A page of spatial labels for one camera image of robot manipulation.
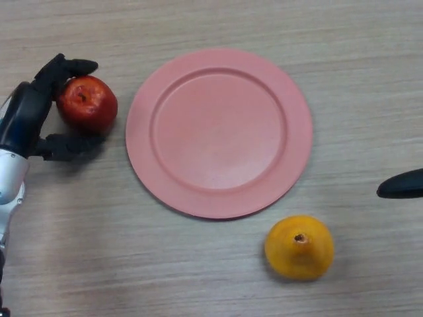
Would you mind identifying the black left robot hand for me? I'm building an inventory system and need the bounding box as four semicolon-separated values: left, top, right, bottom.
0;53;106;162

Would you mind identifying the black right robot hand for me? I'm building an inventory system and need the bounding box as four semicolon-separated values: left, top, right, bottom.
377;168;423;199

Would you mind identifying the red apple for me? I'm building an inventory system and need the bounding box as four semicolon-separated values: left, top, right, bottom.
56;75;119;135

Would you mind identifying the pink round plate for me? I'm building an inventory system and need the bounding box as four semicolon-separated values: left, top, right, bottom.
124;48;314;221

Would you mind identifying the yellow pear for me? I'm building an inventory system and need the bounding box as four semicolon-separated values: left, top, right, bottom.
264;214;335;282

